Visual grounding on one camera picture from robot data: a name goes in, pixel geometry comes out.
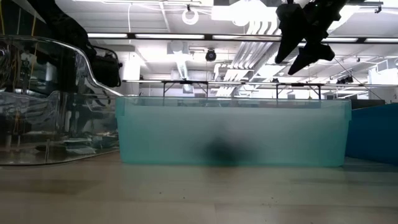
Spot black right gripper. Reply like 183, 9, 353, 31
274, 0, 351, 77

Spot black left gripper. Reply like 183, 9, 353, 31
90, 54, 123, 89

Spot white table with black legs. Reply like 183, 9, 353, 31
245, 82, 398, 101
123, 79, 246, 98

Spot white ceiling pipe bundle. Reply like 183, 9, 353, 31
214, 18, 280, 97

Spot black ceiling spotlights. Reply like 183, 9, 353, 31
336, 75, 354, 85

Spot black ceiling track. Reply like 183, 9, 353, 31
349, 1, 384, 14

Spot clear plastic bin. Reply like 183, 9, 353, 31
0, 34, 125, 167

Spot green translucent plastic bin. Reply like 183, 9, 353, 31
114, 95, 353, 168

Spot blue plastic bin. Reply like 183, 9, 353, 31
345, 102, 398, 166

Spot white ceiling duct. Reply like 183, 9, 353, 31
167, 40, 195, 94

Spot white ceiling ring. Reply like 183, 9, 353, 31
181, 7, 200, 26

